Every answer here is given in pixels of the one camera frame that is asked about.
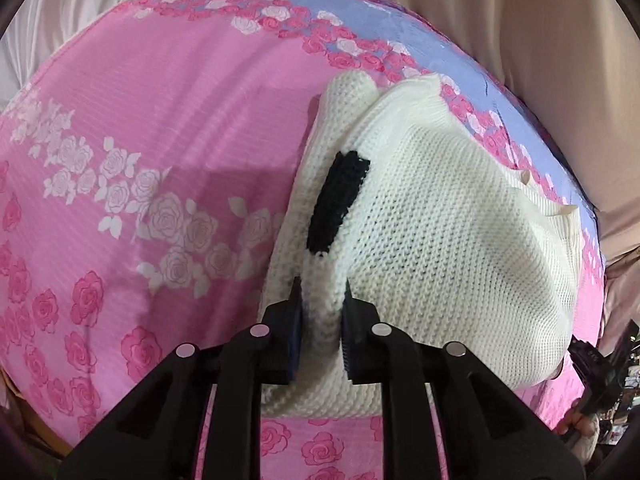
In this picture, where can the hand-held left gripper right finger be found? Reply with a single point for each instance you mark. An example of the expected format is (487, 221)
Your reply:
(349, 345)

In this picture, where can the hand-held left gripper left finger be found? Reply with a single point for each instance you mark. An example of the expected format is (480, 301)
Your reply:
(294, 336)

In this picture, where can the white knit sweater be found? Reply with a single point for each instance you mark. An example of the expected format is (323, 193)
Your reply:
(440, 260)

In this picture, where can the person's right hand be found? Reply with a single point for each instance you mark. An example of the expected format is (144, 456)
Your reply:
(580, 425)

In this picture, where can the pink floral bed sheet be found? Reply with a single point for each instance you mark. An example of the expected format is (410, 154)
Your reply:
(150, 170)

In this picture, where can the white cloth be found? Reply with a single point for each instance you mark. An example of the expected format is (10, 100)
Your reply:
(60, 20)

